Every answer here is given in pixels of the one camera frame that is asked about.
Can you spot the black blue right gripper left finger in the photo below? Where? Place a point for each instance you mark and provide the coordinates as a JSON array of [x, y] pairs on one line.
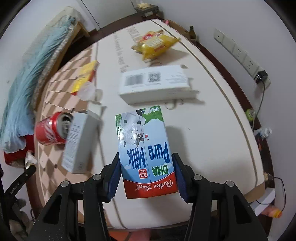
[[75, 211]]

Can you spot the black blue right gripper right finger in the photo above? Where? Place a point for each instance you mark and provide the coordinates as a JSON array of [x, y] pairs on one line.
[[219, 211]]

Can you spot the grey white small box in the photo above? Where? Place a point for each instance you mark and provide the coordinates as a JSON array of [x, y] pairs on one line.
[[79, 141]]

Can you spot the red cola can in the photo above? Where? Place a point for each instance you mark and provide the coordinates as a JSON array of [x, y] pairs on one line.
[[54, 129]]

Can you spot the blue red milk carton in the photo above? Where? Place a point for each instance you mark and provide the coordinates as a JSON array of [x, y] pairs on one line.
[[144, 153]]

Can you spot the clear plastic cup lid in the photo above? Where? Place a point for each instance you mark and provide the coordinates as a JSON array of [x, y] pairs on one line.
[[89, 92]]

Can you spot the white barcode box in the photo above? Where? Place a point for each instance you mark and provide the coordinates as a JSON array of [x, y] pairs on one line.
[[155, 84]]

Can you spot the red bed sheet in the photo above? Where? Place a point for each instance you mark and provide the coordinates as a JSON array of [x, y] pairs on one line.
[[17, 159]]

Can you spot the white bottle on floor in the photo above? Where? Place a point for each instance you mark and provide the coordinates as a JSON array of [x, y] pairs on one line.
[[263, 132]]

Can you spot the light blue duvet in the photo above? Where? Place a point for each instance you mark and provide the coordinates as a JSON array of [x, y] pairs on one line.
[[18, 118]]

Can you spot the green bottle on floor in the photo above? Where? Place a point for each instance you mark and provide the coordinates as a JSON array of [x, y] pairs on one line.
[[250, 114]]

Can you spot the black charger plug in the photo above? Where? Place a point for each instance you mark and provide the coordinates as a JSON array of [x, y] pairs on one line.
[[261, 77]]

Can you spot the yellow red small box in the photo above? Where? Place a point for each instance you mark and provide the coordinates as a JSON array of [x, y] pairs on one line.
[[86, 74]]

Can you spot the dark glass bottle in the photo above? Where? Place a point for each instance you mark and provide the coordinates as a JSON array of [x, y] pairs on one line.
[[192, 33]]

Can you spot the yellow snack bag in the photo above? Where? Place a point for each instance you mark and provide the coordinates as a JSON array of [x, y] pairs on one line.
[[154, 44]]

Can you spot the cardboard box on floor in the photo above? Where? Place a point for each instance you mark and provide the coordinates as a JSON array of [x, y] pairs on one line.
[[177, 27]]

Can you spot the grey bedside stool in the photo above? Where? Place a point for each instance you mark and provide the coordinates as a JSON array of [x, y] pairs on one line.
[[147, 10]]

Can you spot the white wall power strip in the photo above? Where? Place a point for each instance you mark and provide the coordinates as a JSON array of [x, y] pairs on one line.
[[252, 67]]

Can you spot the wooden bed frame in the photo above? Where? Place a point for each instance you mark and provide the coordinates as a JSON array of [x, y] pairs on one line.
[[69, 34]]

